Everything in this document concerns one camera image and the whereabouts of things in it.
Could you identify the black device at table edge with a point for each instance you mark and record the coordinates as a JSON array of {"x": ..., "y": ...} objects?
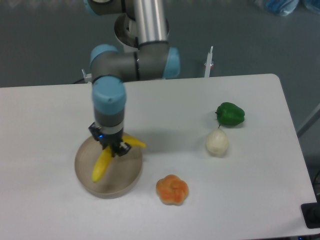
[{"x": 311, "y": 215}]

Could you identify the white post with red clip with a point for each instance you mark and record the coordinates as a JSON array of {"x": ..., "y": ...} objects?
[{"x": 209, "y": 63}]

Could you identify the white table bracket left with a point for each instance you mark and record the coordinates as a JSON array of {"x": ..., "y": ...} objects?
[{"x": 87, "y": 77}]

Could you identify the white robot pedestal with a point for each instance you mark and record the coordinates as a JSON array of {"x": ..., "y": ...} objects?
[{"x": 125, "y": 35}]

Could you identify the beige round plate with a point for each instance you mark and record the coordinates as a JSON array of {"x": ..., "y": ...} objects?
[{"x": 120, "y": 176}]

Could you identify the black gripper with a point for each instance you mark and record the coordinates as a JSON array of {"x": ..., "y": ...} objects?
[{"x": 114, "y": 140}]

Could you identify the white pear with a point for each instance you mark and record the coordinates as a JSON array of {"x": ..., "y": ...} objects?
[{"x": 217, "y": 142}]

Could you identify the green bell pepper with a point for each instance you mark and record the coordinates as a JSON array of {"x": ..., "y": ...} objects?
[{"x": 229, "y": 114}]

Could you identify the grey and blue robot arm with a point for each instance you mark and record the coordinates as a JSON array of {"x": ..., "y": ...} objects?
[{"x": 154, "y": 59}]

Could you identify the yellow banana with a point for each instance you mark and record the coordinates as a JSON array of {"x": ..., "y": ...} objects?
[{"x": 103, "y": 161}]

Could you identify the orange knotted bread roll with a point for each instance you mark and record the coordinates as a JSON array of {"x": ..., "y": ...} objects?
[{"x": 172, "y": 190}]

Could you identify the blue plastic bag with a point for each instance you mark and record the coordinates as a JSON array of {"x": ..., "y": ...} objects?
[{"x": 286, "y": 7}]

